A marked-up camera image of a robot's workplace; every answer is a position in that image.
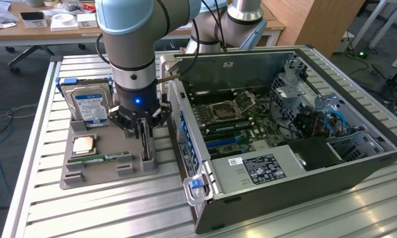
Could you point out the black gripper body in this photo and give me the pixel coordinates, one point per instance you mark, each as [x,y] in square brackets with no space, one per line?
[137,101]

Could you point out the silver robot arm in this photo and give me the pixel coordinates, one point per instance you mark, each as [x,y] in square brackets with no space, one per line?
[132,37]

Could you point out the hard disk blue caddy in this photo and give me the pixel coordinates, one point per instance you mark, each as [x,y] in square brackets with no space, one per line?
[89,104]

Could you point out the silver CPU chip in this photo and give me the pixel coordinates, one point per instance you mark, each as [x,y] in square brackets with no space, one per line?
[83,145]

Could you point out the green RAM stick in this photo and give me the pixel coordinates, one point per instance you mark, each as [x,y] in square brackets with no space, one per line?
[96,157]

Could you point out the CPU socket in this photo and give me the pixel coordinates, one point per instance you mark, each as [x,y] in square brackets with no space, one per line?
[223,111]

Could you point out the blue expansion slot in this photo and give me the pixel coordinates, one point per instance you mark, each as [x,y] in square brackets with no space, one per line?
[220,142]

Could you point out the grey parts rack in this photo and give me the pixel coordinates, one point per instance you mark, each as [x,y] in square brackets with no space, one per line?
[112,171]

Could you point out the blue case latch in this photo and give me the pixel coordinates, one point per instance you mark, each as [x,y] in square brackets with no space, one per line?
[196,185]

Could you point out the green motherboard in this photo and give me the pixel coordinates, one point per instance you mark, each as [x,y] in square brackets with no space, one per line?
[261,129]

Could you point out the silver chipset heatsink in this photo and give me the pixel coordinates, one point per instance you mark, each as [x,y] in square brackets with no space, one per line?
[261,145]

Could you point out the grey power supply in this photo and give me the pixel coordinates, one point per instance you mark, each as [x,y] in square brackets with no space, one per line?
[231,178]

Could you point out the white labelled box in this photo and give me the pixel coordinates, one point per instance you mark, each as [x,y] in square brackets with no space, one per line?
[87,21]

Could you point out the white flat box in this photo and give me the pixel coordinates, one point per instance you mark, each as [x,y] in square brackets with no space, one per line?
[64,27]

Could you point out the black wheeled chair base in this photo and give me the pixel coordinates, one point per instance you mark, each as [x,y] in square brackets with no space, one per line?
[27,53]

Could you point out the metal disk bay cage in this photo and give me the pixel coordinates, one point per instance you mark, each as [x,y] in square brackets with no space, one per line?
[291,99]

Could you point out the red orange packet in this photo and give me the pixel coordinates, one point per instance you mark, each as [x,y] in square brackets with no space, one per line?
[89,8]

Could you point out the white tape roll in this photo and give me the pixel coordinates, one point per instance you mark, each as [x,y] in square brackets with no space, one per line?
[61,18]

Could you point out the white box black top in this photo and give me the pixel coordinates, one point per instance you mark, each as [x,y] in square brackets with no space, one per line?
[32,19]

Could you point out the black plastic fan shroud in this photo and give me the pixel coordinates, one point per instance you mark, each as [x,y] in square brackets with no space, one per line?
[315,153]

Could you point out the open dark PC case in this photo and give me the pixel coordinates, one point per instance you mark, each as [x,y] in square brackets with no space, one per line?
[284,198]

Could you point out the grey cup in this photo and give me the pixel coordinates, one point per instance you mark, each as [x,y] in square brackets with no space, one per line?
[35,3]

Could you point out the white label card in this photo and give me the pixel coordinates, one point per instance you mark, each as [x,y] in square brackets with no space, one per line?
[3,25]

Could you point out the clear plastic bag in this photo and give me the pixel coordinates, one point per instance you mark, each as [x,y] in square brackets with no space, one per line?
[0,11]

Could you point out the wooden cabinet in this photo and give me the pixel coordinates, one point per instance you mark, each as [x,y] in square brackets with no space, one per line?
[317,24]

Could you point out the small metal drive cage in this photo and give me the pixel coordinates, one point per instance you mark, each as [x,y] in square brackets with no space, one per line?
[353,146]

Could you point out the black device green light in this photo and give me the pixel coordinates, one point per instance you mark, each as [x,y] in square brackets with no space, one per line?
[361,54]

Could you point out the wooden desk white frame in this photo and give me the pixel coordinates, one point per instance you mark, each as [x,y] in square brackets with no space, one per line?
[36,34]
[275,27]

